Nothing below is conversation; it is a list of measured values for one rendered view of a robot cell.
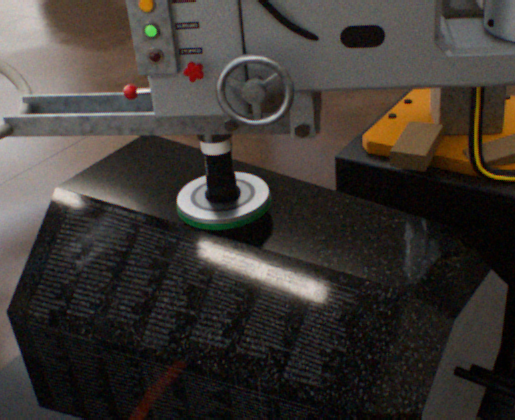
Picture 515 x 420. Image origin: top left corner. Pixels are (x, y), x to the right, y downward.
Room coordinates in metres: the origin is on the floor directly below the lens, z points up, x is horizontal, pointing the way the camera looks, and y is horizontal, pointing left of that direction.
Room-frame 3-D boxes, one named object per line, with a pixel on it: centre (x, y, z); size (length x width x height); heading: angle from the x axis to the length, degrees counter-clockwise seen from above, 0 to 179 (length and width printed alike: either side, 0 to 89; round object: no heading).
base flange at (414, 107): (2.02, -0.68, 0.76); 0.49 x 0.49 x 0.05; 53
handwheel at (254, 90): (1.35, -0.04, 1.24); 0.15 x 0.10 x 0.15; 80
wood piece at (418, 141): (1.85, -0.49, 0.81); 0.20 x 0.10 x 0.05; 151
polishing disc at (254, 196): (1.49, 0.06, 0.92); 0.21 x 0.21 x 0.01
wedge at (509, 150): (1.78, -0.71, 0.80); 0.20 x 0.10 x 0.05; 92
